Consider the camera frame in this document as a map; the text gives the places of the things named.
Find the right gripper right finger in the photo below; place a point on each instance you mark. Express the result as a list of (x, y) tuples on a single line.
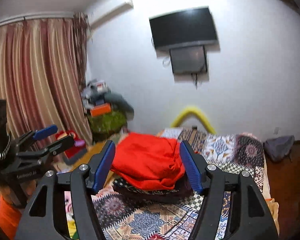
[(249, 216)]

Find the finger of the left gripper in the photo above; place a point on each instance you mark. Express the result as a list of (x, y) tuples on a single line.
[(28, 139), (45, 154)]

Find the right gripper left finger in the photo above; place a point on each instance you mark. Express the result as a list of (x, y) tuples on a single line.
[(45, 214)]

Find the red garment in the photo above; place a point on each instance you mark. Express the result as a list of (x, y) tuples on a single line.
[(148, 162)]

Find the pile of grey clothes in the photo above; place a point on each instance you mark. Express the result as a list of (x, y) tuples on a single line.
[(97, 93)]

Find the red plush toy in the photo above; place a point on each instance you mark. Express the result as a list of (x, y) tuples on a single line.
[(75, 148)]

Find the brown cardboard box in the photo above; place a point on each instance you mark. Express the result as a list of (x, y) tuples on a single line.
[(92, 150)]

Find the dark patterned folded garment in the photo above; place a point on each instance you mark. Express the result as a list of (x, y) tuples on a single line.
[(130, 184)]

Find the green storage box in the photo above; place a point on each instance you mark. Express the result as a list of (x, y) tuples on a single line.
[(107, 124)]

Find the maroon folded garment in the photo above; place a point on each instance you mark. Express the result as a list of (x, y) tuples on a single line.
[(182, 184)]

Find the orange box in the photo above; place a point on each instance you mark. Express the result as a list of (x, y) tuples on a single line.
[(100, 110)]

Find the patchwork patterned bedspread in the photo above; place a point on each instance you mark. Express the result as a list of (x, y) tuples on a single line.
[(126, 213)]

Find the striped pink curtain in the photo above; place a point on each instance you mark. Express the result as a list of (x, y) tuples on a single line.
[(42, 74)]

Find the grey bag on floor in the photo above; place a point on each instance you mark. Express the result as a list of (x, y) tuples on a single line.
[(278, 148)]

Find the white air conditioner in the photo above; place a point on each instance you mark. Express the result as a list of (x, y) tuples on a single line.
[(106, 10)]

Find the yellow foam bed rail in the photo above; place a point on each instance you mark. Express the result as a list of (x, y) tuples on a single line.
[(196, 113)]

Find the small grey wall monitor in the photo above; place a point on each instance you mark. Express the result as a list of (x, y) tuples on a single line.
[(188, 60)]

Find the black wall television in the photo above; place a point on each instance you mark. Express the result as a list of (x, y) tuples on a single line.
[(186, 28)]

